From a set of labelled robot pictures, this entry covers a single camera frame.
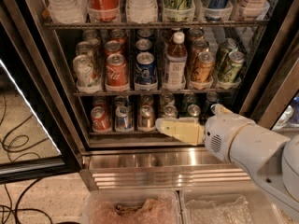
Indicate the green can rear right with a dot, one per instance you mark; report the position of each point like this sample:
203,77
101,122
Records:
227,46

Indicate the bronze can lower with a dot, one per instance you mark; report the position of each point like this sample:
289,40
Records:
146,116

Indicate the red cola can lower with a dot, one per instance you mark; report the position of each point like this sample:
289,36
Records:
100,118

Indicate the blue pepsi can front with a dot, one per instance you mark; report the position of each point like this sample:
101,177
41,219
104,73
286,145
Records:
145,68

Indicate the white diet cola can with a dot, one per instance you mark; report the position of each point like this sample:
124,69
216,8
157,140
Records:
85,71

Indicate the open glass fridge door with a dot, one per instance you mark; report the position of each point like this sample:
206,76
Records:
34,139

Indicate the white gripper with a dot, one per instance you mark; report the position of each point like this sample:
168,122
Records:
221,133

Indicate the blue pepsi can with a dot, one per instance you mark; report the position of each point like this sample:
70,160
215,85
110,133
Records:
145,68
143,45

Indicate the red cola can front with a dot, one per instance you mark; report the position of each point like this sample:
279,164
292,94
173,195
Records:
117,70

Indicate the clear water bottle centre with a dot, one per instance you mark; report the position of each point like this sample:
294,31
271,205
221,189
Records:
141,11

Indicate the orange gold can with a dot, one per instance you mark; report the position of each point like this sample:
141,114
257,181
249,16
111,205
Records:
198,45
202,67

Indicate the green can lower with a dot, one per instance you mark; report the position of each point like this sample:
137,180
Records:
193,111

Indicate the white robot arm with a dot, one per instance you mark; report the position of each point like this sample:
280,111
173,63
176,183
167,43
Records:
270,159

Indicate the blue white can lower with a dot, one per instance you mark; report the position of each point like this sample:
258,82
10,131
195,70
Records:
123,118

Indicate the clear water bottle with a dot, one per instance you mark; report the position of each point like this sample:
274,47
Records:
68,11
141,11

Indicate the orange gold can front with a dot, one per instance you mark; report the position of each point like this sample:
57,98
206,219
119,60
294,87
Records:
202,67

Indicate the red cola can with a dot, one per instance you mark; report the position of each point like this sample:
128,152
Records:
113,47
117,70
100,118

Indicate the left clear plastic bin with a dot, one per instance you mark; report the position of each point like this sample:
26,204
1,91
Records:
132,206

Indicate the green can front right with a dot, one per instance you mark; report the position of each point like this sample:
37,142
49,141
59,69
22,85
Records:
231,67

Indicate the clear plastic bin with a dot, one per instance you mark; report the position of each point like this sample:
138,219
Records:
132,206
235,204

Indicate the silver can lower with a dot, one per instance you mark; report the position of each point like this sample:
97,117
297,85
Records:
170,112

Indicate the right clear plastic bin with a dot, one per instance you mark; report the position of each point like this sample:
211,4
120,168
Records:
235,204

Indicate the clear water bottle left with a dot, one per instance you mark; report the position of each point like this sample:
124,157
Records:
68,11

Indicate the tea bottle white cap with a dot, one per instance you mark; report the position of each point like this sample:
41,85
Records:
175,61

